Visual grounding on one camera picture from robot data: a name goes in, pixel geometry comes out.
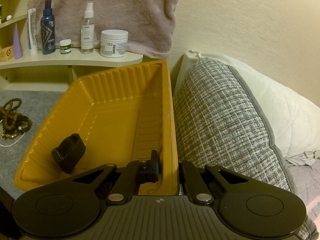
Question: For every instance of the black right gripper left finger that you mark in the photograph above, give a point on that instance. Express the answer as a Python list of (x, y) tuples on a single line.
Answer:
[(136, 173)]

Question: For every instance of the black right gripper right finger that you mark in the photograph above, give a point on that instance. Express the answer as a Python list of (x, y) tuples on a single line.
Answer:
[(193, 185)]

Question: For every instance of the black wrist band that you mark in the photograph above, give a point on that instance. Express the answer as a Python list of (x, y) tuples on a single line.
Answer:
[(69, 152)]

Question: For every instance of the orange plastic tray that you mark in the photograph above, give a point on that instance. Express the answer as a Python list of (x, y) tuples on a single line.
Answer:
[(121, 114)]

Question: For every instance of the grey woven pillow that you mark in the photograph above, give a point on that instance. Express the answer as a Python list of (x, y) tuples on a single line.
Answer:
[(222, 130)]

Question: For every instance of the white quilted pillow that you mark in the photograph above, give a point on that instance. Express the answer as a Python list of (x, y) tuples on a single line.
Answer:
[(293, 118)]

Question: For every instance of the grey fluffy mat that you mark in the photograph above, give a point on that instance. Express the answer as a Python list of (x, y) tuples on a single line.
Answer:
[(36, 105)]

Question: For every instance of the cream wooden shelf unit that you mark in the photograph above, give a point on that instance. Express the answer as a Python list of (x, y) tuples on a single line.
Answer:
[(53, 72)]

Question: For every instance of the white cream jar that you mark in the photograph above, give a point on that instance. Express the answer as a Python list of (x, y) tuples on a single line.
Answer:
[(113, 43)]

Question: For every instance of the small green label jar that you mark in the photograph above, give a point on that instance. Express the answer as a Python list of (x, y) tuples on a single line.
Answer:
[(65, 46)]

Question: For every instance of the clear spray bottle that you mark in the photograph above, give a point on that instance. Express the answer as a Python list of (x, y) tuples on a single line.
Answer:
[(87, 30)]

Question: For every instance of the white blue tube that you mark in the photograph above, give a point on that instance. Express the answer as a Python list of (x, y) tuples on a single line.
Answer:
[(31, 29)]

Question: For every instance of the lavender tube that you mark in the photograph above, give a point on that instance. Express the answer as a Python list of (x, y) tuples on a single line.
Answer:
[(16, 44)]

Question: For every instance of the pink hanging towel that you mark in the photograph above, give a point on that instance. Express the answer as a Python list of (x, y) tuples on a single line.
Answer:
[(150, 23)]

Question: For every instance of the small cardboard box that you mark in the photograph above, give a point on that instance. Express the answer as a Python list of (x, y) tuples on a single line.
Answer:
[(6, 53)]

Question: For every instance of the dark blue spray bottle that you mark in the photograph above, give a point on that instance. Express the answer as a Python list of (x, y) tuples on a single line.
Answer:
[(48, 29)]

